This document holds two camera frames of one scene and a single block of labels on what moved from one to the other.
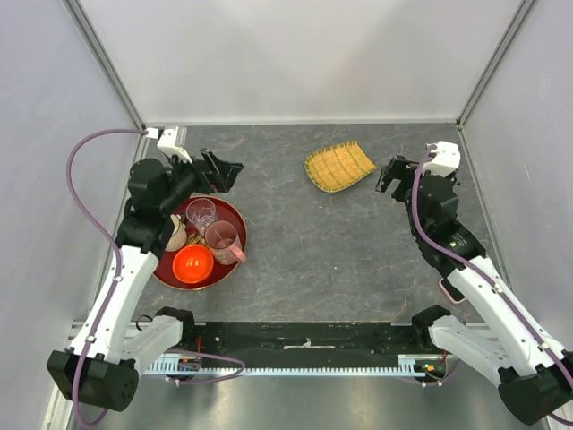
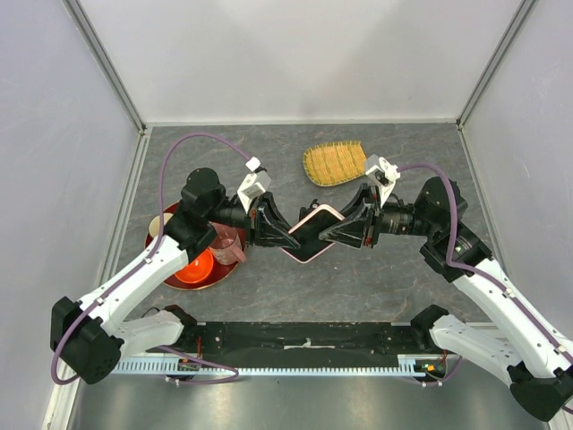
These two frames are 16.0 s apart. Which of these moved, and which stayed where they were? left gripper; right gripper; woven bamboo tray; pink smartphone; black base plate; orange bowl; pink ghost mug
Moved: pink smartphone; right gripper; left gripper
Stayed: orange bowl; woven bamboo tray; black base plate; pink ghost mug
